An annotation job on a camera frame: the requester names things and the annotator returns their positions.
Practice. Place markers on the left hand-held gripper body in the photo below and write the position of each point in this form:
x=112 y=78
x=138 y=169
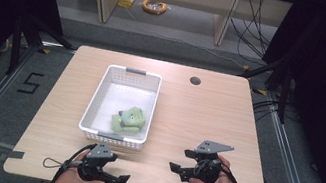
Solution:
x=98 y=161

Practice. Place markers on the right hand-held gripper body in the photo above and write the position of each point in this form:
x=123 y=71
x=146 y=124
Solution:
x=208 y=167

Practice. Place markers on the plain green mitten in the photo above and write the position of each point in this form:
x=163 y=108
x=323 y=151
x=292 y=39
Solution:
x=124 y=128

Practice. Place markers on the green mitten with face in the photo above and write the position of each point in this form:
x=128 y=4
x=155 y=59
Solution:
x=133 y=116

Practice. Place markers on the white plastic basket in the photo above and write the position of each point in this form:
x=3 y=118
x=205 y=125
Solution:
x=122 y=98

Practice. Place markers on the person's left hand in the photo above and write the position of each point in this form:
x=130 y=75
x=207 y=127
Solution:
x=76 y=179

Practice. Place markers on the grey tape piece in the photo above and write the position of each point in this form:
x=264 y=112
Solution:
x=16 y=154

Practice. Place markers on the yellow black floor tape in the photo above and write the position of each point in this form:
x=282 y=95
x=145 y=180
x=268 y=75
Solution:
x=44 y=50
x=259 y=91

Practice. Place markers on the black metal stand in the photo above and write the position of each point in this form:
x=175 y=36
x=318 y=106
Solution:
x=16 y=45
x=284 y=92

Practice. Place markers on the yellow packet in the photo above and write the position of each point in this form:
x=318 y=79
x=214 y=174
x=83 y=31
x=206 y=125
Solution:
x=126 y=2

